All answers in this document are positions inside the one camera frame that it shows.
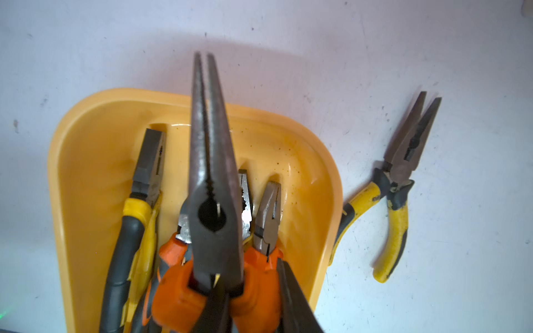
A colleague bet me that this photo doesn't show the small orange combination pliers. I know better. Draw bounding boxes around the small orange combination pliers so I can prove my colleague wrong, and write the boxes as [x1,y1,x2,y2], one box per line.
[244,181,284,271]

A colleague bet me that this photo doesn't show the yellow needle nose pliers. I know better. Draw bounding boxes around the yellow needle nose pliers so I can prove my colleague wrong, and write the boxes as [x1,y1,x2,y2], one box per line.
[329,91,442,283]

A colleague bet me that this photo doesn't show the orange long nose pliers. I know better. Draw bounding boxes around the orange long nose pliers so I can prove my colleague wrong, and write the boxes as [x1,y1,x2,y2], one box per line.
[152,54,281,332]

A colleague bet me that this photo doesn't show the yellow black combination pliers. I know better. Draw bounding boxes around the yellow black combination pliers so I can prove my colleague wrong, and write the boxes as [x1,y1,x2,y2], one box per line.
[99,128,166,332]

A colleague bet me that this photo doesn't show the orange black diagonal cutters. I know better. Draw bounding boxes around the orange black diagonal cutters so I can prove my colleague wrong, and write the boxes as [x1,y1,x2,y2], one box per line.
[130,212,190,332]

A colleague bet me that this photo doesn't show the yellow handled slim pliers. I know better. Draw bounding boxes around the yellow handled slim pliers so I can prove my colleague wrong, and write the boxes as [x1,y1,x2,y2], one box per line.
[238,169,253,249]

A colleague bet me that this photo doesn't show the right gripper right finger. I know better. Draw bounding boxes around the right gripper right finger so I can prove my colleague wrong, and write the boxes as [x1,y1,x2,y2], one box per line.
[276,258,324,333]

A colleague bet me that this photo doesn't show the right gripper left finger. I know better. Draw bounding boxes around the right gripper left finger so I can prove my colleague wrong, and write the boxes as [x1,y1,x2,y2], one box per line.
[190,277,233,333]

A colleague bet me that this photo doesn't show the yellow plastic storage box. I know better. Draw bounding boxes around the yellow plastic storage box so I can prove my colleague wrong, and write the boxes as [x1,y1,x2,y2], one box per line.
[48,88,343,332]

